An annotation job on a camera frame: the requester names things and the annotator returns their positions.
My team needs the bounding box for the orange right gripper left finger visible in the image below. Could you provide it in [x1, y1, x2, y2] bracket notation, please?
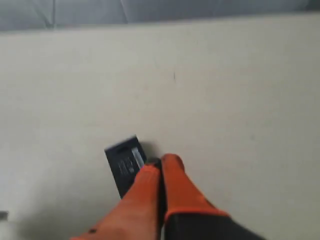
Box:
[72, 163, 160, 240]

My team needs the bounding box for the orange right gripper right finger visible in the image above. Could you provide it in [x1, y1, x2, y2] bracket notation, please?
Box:
[161, 153, 262, 240]

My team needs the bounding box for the black network switch box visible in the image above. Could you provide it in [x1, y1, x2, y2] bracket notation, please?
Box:
[104, 135, 147, 198]

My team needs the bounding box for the grey backdrop cloth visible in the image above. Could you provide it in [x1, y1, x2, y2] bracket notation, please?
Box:
[0, 0, 320, 32]

